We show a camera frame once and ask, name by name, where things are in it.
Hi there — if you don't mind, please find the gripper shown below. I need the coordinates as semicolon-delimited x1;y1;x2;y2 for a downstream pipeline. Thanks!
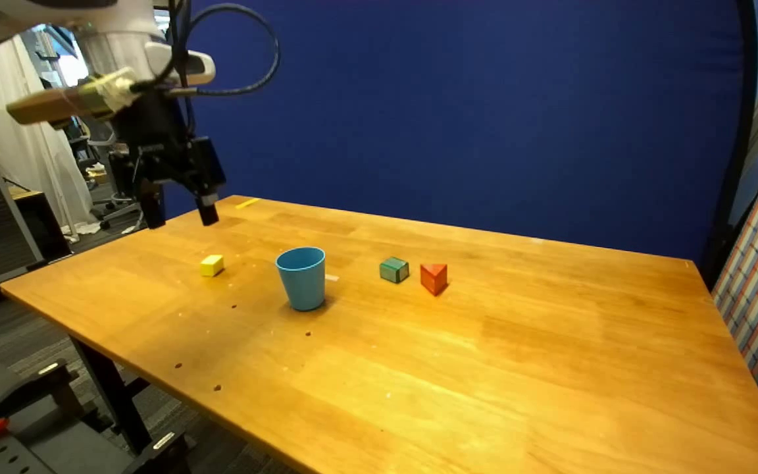
111;91;227;230

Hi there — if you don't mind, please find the blue cup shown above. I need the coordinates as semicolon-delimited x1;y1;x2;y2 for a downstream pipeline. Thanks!
275;246;327;312

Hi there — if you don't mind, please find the green block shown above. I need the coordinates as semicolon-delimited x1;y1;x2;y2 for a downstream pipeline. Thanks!
379;256;411;285

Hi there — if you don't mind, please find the red triangular block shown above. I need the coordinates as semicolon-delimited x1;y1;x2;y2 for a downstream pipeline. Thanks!
419;263;449;297

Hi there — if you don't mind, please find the office chair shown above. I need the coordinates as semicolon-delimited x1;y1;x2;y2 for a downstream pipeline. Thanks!
89;146;146;231

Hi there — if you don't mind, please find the black box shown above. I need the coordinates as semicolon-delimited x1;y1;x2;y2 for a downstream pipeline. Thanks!
9;187;74;265

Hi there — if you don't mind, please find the white curtain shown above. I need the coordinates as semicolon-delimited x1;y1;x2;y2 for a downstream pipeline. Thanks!
0;34;95;230

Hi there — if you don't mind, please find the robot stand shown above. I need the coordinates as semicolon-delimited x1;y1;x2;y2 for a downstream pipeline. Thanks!
0;357;190;474

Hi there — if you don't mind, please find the blue backdrop screen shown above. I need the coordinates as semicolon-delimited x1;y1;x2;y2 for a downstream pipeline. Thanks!
159;0;758;267

